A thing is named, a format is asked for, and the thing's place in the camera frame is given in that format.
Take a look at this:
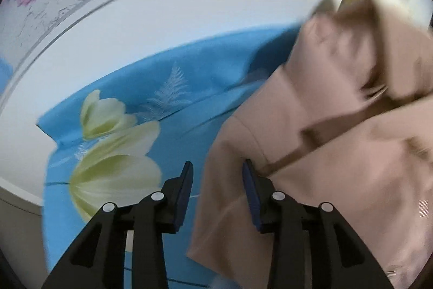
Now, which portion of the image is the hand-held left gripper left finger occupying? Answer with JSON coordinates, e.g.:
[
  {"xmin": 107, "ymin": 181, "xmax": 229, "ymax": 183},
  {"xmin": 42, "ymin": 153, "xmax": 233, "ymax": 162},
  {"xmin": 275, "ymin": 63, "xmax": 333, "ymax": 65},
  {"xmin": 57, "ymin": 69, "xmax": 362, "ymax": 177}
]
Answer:
[{"xmin": 41, "ymin": 161, "xmax": 194, "ymax": 289}]

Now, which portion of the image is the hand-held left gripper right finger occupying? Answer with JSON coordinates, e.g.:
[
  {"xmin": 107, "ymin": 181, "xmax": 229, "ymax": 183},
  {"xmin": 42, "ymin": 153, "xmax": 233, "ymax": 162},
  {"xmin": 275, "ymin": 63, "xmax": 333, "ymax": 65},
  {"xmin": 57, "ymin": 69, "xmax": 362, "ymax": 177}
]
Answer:
[{"xmin": 242, "ymin": 159, "xmax": 395, "ymax": 289}]

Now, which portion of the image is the pink garment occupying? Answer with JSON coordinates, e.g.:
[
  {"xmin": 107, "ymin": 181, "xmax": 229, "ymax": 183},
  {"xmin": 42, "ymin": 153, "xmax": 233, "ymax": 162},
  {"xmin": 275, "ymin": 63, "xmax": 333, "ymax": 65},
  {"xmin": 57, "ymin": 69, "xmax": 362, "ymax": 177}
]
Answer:
[{"xmin": 187, "ymin": 0, "xmax": 433, "ymax": 289}]

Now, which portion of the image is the blue floral bedsheet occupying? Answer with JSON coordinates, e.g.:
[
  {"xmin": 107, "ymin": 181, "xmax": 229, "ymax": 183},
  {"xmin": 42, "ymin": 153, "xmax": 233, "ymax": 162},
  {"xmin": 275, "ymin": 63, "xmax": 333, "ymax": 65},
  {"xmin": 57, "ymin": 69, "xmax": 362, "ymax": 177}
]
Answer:
[{"xmin": 37, "ymin": 25, "xmax": 307, "ymax": 289}]

